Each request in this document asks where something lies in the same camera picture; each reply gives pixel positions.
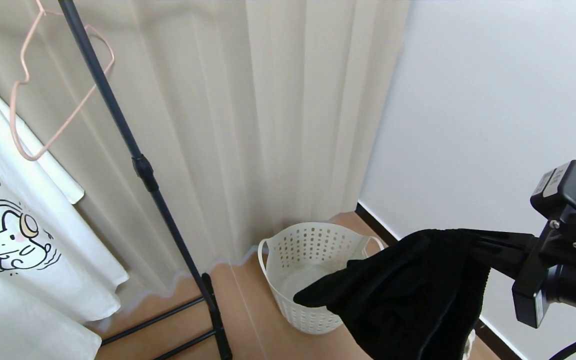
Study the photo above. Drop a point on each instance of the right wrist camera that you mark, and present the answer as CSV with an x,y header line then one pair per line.
x,y
568,190

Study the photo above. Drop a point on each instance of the pink clothes hanger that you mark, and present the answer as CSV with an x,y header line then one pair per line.
x,y
14,100

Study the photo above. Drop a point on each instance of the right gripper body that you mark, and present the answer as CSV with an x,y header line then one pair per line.
x,y
525,300

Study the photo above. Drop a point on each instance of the white laundry basket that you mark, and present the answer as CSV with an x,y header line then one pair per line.
x,y
313,320

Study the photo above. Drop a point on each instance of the white printed t-shirt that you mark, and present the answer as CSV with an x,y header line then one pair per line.
x,y
28,280

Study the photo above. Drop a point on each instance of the black garment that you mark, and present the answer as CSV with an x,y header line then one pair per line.
x,y
408,300

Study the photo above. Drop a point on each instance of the black clothes rack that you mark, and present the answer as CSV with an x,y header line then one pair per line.
x,y
140,165

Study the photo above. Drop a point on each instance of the beige curtain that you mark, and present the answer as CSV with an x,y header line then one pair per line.
x,y
243,100

